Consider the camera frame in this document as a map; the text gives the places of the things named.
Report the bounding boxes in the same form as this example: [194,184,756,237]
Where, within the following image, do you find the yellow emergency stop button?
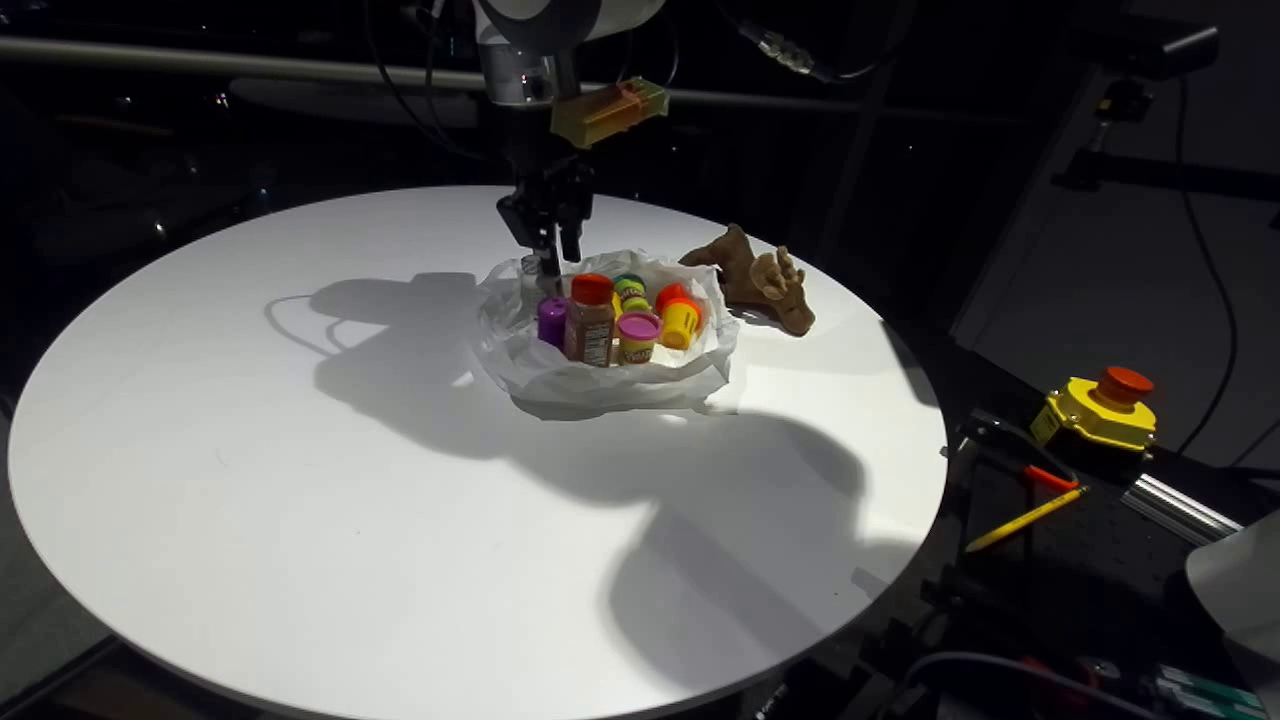
[1030,365,1163,458]

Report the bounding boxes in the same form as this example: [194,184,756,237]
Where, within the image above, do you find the thin black hanging cable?
[1172,74,1245,458]

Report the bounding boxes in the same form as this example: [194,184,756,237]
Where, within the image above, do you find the purple plastic cylinder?
[533,293,578,358]

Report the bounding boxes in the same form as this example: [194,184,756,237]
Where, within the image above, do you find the red lid spice jar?
[565,267,621,373]

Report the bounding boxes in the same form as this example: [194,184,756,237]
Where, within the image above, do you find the yellow pencil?
[964,479,1094,560]

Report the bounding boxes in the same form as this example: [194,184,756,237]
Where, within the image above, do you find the green plastic cup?
[608,267,662,320]

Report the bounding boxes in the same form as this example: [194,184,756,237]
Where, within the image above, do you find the grey floor cable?
[904,649,1163,720]

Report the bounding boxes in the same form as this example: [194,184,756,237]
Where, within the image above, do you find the grey horizontal metal rail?
[0,32,857,117]

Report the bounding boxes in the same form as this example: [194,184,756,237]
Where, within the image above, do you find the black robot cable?
[355,0,490,167]

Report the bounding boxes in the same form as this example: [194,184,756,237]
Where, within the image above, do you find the white plastic bag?
[475,246,739,419]

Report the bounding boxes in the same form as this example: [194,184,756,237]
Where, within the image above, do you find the white rounded object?
[1180,512,1280,668]

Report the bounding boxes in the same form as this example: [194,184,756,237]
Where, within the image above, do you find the black camera on stand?
[1063,6,1225,125]

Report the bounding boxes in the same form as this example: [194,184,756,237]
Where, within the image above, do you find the brown plush toy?
[677,220,820,340]

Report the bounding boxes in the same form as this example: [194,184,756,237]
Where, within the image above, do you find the orange handled tool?
[1016,462,1084,499]

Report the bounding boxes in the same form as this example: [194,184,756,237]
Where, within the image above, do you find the aluminium extrusion bar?
[1125,472,1251,546]

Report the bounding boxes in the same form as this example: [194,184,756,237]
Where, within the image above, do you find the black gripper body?
[491,96,602,251]

